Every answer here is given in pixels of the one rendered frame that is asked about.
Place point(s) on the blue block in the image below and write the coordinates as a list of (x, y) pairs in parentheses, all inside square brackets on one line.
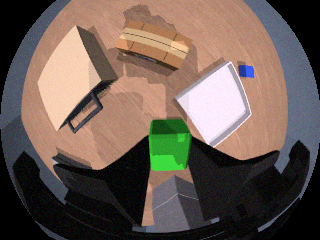
[(246, 71)]

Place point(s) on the green block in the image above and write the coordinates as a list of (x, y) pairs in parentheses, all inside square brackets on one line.
[(169, 144)]

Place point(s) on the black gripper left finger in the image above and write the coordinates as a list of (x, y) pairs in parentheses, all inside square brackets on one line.
[(123, 183)]

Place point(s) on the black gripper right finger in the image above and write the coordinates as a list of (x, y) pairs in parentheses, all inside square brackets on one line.
[(218, 177)]

